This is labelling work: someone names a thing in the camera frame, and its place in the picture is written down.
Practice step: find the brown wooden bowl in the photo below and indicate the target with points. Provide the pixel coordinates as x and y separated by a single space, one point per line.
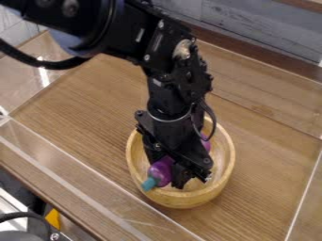
196 192

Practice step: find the purple toy eggplant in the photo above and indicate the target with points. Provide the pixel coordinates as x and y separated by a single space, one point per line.
159 172

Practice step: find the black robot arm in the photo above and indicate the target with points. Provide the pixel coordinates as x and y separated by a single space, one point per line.
131 30

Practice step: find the clear acrylic tray wall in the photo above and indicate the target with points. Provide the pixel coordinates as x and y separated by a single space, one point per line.
65 154

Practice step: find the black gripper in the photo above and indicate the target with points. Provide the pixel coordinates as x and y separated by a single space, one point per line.
167 134

